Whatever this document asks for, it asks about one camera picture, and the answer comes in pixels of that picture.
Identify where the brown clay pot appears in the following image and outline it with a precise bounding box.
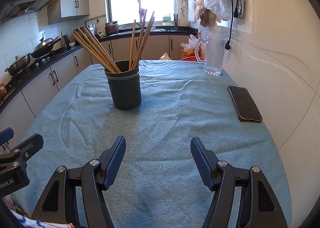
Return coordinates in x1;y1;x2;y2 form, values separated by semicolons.
105;21;119;36

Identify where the clear glass mug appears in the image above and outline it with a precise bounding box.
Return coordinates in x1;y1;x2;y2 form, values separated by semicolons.
195;36;227;76

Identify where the steel pot with lid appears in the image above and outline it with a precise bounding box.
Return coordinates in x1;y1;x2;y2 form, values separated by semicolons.
5;53;30;76

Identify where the black wok on stove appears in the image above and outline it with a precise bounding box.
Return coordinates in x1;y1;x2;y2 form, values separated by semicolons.
30;36;61;59

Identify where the black power cable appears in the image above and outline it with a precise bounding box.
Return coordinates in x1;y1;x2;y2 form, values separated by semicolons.
224;0;240;51

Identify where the dark wooden chopstick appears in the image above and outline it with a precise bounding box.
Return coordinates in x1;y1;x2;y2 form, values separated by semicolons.
129;20;136;70

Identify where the black perforated utensil holder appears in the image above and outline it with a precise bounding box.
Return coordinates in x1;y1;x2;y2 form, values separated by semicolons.
104;60;142;110

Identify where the pink plastic bag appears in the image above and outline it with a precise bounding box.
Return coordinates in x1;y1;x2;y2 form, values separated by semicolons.
180;35;198;58

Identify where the black electric kettle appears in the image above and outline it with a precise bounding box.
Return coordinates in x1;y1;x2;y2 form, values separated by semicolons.
61;35;71;50

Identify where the teal towel table cover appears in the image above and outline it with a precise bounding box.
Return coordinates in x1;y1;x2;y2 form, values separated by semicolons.
14;60;292;227

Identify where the steel range hood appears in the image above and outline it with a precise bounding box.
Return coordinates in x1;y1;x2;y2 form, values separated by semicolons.
1;0;52;24

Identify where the black smartphone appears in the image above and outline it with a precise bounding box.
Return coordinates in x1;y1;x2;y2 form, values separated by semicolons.
227;85;263;123

